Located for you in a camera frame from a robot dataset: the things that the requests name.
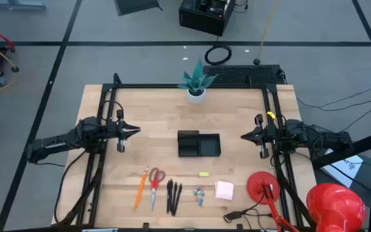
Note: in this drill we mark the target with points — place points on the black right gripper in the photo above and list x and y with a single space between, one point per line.
269 134

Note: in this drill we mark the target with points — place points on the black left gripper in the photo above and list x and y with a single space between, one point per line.
121 130

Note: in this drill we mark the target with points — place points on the black mesh desk organizer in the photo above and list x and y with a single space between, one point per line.
185 141

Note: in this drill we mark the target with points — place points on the pink sticky note pad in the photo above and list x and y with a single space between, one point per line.
224 190

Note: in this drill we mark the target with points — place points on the small yellow eraser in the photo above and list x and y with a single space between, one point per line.
204 174

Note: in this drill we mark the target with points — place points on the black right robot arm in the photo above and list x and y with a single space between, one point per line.
327 137

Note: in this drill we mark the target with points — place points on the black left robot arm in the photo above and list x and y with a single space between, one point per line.
56 143

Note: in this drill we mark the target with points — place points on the red desk lamp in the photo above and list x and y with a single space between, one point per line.
262 187

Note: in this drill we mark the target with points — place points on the black table clamp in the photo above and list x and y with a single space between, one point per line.
117 79

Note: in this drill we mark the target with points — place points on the black perforated computer case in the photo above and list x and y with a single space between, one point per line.
240 74

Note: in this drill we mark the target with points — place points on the snake plant in white pot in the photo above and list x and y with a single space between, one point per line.
196 85

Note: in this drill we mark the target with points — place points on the black pen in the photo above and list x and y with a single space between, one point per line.
171 196
174 199
178 198
168 196

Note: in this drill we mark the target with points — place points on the white printed box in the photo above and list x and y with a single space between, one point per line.
343 167

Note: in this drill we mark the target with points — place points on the black diagonal beam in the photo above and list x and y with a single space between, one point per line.
349 151

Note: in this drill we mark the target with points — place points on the black floor mat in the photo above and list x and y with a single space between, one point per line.
137 6

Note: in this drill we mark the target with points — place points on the open black computer tower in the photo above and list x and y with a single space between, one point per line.
205 19

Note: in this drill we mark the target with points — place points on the grey metal stand foot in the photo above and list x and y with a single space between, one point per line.
16 4

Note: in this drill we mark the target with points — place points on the black aluminium table frame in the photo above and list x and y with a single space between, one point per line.
185 86

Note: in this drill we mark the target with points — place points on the black edge bracket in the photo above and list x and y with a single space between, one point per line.
239 226
145 225

